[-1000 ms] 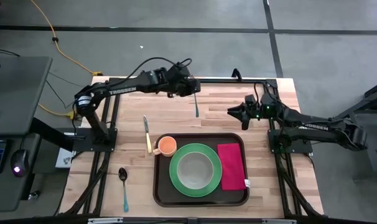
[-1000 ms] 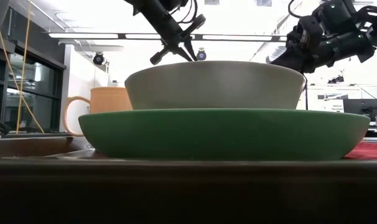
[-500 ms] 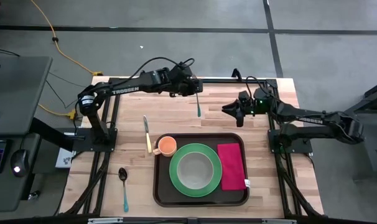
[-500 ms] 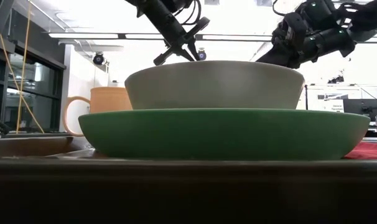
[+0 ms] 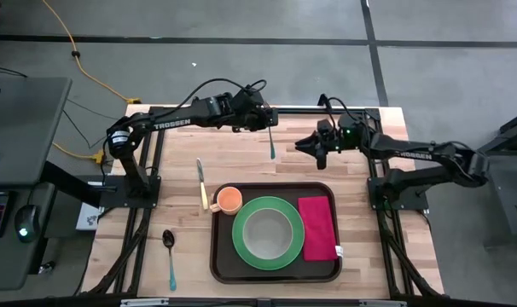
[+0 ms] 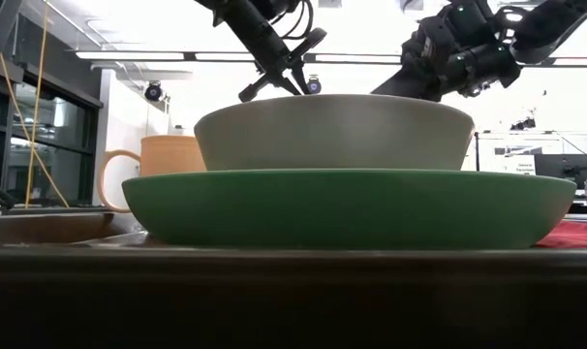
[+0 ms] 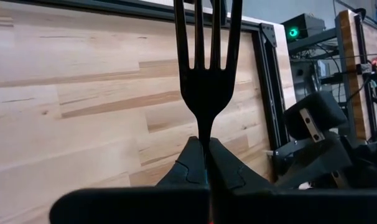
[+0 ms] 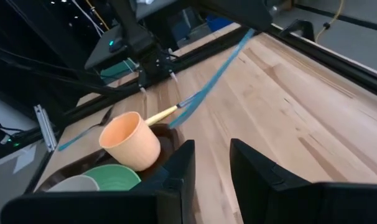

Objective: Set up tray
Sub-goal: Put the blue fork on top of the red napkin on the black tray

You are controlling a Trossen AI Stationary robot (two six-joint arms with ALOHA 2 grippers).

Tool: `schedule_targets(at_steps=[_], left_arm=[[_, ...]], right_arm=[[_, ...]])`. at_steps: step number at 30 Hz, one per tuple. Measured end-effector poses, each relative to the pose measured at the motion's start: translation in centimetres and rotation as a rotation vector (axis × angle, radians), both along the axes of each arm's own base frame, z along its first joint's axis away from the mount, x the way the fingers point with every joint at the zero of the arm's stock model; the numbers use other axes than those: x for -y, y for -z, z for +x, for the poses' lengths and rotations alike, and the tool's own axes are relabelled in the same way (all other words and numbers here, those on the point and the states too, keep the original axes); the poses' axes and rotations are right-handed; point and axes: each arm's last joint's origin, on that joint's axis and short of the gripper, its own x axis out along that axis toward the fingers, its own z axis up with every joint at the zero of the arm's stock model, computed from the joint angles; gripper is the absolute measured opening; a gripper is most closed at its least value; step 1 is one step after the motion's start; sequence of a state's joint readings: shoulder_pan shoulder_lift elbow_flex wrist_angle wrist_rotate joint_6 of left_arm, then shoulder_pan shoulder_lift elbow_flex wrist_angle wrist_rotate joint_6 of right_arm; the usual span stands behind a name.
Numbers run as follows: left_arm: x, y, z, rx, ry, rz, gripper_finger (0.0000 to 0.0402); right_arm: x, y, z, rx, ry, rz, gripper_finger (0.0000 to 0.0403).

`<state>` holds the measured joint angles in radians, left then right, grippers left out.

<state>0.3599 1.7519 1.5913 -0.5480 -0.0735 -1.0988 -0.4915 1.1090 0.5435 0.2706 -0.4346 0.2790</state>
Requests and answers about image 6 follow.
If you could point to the round blue-faced black knob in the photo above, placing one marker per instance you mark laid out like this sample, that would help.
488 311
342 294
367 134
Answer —
153 91
314 86

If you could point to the black computer monitor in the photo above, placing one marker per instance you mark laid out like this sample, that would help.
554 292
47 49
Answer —
565 169

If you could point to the thin black pole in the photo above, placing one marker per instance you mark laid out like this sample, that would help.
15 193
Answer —
477 150

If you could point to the dark brown plastic tray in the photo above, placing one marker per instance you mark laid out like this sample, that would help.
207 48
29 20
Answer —
293 300

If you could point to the red cloth napkin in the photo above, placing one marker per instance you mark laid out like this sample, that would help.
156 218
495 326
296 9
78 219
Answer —
574 235

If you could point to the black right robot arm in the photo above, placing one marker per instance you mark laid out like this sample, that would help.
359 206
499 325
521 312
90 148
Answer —
555 24

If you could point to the green plate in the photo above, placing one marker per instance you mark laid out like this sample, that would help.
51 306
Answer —
347 213

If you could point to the orange plastic mug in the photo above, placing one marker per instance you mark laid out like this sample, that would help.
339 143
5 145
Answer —
170 155

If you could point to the white sign board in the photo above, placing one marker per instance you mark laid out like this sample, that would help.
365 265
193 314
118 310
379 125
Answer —
511 160

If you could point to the black framed glass partition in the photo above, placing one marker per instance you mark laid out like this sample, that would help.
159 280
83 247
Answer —
56 145

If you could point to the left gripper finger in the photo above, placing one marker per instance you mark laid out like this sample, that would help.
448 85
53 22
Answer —
289 85
301 80

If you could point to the grey bowl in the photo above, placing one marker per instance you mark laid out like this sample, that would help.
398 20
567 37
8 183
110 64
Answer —
332 136

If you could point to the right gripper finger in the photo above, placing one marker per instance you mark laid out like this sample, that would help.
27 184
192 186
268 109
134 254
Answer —
414 85

